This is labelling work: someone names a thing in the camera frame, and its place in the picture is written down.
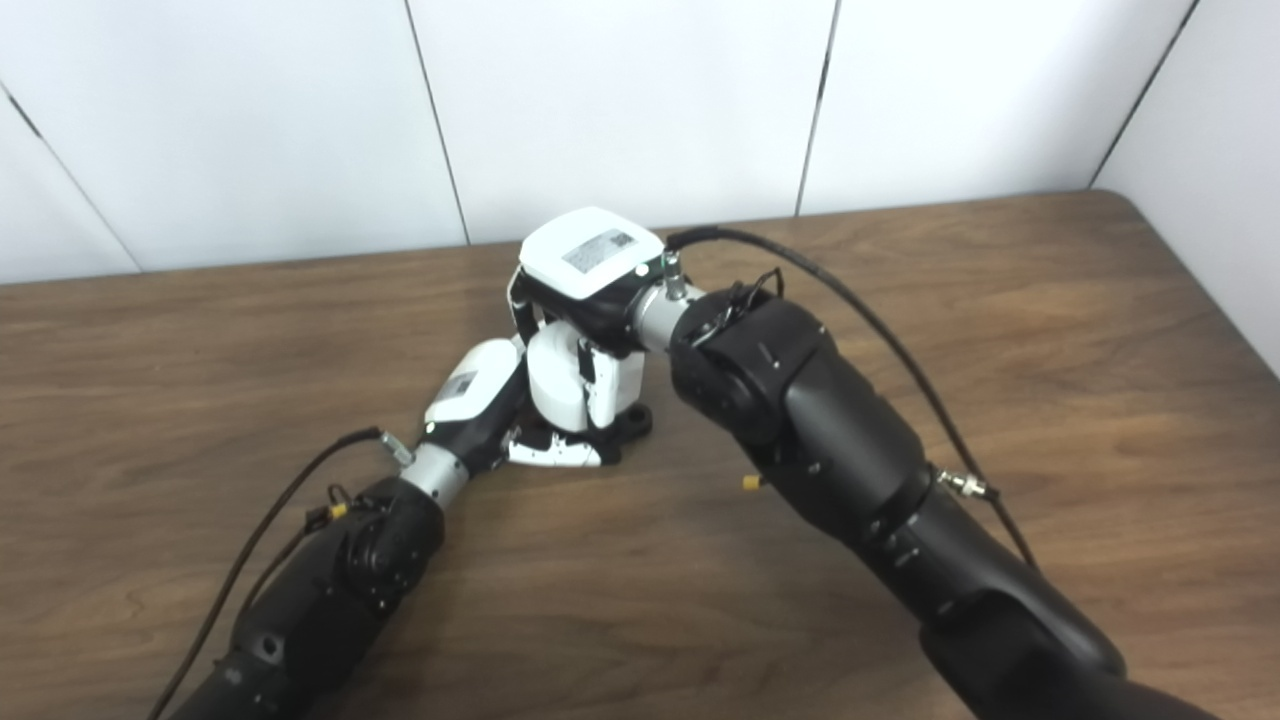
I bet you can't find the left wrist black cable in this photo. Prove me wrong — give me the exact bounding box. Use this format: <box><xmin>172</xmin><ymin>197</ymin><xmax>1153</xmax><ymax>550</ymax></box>
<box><xmin>148</xmin><ymin>428</ymin><xmax>414</xmax><ymax>720</ymax></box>

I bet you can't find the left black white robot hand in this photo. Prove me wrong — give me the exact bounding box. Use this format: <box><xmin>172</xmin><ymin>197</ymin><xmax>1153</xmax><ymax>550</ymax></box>
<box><xmin>423</xmin><ymin>338</ymin><xmax>623</xmax><ymax>471</ymax></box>

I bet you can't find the round white plastic piece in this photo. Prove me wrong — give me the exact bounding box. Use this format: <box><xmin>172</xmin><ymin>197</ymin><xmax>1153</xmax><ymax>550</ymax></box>
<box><xmin>525</xmin><ymin>322</ymin><xmax>648</xmax><ymax>434</ymax></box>

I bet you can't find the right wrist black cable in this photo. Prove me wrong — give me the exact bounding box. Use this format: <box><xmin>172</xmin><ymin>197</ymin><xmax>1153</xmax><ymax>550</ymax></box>
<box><xmin>664</xmin><ymin>226</ymin><xmax>1041</xmax><ymax>571</ymax></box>

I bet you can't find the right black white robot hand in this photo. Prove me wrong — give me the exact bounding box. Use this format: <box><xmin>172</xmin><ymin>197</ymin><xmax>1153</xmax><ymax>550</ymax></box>
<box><xmin>505</xmin><ymin>205</ymin><xmax>669</xmax><ymax>426</ymax></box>

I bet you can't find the black plastic holder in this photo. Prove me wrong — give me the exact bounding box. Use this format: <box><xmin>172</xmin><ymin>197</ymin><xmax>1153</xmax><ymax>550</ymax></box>
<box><xmin>540</xmin><ymin>403</ymin><xmax>654</xmax><ymax>466</ymax></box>

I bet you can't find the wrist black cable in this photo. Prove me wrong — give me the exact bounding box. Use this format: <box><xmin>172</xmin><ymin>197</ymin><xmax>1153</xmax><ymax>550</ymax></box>
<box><xmin>664</xmin><ymin>226</ymin><xmax>1041</xmax><ymax>571</ymax></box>
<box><xmin>148</xmin><ymin>428</ymin><xmax>414</xmax><ymax>720</ymax></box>

